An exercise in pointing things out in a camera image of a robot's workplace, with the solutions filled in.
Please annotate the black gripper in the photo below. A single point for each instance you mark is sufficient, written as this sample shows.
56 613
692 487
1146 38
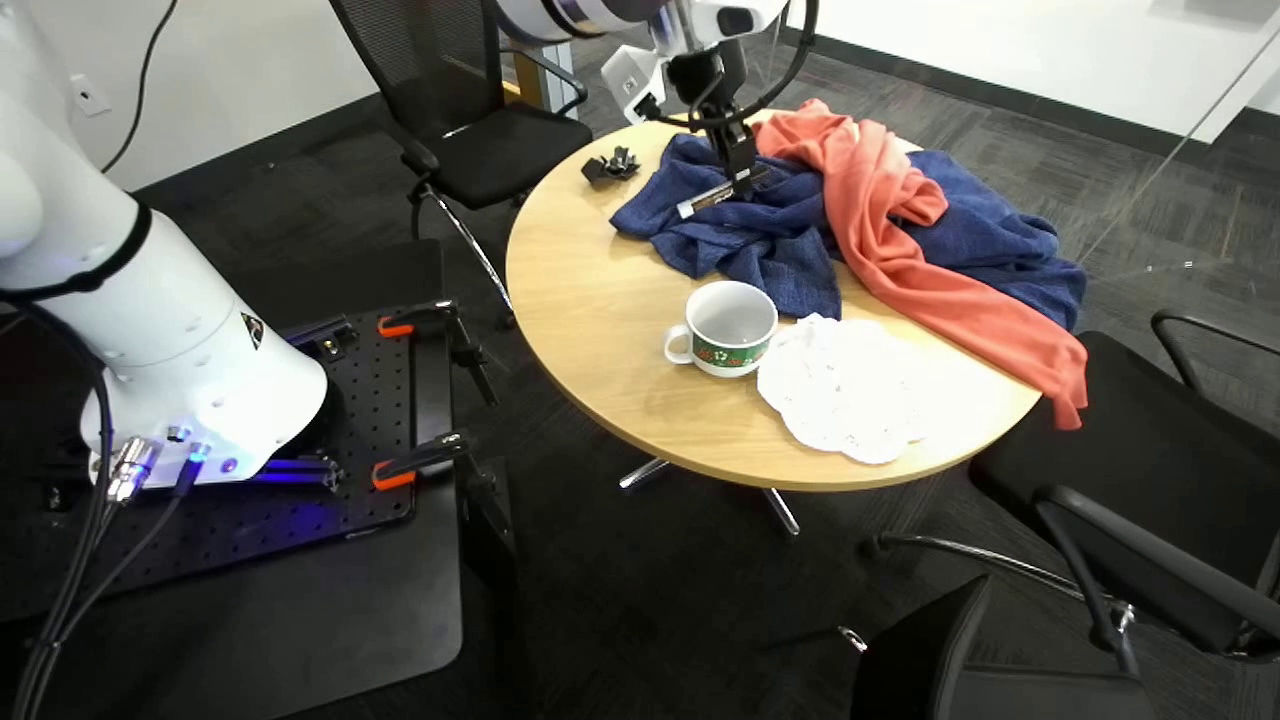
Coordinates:
704 87

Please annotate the black marker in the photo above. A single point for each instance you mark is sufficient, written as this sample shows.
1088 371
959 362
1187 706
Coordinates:
722 194

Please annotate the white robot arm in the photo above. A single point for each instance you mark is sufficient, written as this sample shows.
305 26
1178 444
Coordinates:
198 388

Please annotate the white green mug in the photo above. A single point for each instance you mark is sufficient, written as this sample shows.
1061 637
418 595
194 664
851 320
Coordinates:
725 331

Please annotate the dark blue towel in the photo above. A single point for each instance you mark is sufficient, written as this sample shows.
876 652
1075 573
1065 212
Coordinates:
781 238

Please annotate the small black object on table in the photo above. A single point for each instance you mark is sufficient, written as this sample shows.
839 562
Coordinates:
610 170

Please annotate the orange cloth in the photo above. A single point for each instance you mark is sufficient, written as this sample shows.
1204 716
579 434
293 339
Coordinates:
870 189

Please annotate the round wooden table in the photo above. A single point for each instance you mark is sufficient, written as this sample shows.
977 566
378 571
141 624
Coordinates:
598 311

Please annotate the black office chair far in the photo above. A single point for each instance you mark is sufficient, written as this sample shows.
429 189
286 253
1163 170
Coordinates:
439 70

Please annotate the white lace doily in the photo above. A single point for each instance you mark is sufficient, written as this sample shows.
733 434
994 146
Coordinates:
840 387

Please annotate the orange black clamp upper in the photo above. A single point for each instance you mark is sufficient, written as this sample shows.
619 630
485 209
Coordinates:
414 318

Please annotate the orange black clamp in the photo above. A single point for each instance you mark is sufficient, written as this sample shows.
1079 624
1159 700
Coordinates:
418 462
414 318

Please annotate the orange black clamp lower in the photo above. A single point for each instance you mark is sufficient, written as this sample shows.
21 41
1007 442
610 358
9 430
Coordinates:
418 462

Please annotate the black office chair right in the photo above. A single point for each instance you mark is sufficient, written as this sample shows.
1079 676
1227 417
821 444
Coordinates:
1163 504

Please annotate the black office chair near table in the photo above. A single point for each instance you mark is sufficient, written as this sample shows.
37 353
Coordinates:
921 664

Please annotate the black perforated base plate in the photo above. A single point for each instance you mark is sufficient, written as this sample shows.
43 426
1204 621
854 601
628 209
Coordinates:
384 399

